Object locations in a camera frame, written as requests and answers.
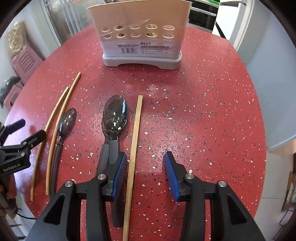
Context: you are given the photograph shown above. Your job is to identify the dark spoon grey handle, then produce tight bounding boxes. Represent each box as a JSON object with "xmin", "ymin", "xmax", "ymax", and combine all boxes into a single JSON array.
[{"xmin": 96, "ymin": 94, "xmax": 128, "ymax": 227}]

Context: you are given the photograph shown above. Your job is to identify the pink stool lower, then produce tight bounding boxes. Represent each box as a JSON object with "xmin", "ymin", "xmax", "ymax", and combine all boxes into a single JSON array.
[{"xmin": 4, "ymin": 85, "xmax": 22, "ymax": 111}]

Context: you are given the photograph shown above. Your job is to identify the glass door cabinet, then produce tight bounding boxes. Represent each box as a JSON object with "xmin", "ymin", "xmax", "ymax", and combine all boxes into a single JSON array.
[{"xmin": 41, "ymin": 0, "xmax": 101, "ymax": 44}]

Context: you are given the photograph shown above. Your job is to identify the pink utensil holder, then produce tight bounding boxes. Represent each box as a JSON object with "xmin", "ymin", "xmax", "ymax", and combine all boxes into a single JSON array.
[{"xmin": 88, "ymin": 0, "xmax": 192, "ymax": 70}]

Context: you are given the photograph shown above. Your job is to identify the black oven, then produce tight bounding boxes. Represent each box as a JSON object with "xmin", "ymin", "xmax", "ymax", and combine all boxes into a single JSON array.
[{"xmin": 189, "ymin": 0, "xmax": 220, "ymax": 33}]

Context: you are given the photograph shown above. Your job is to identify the bamboo chopstick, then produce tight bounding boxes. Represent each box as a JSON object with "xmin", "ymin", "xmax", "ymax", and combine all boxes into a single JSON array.
[
  {"xmin": 45, "ymin": 72, "xmax": 82, "ymax": 196},
  {"xmin": 122, "ymin": 95, "xmax": 143, "ymax": 241},
  {"xmin": 30, "ymin": 86, "xmax": 70, "ymax": 202}
]

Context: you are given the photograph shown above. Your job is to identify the pink plastic stool stack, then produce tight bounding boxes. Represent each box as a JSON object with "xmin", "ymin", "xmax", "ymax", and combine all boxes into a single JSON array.
[{"xmin": 11, "ymin": 44, "xmax": 43, "ymax": 84}]

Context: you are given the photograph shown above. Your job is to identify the bag of round snacks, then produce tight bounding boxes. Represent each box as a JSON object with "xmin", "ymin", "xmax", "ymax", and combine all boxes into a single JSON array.
[{"xmin": 7, "ymin": 21, "xmax": 27, "ymax": 59}]

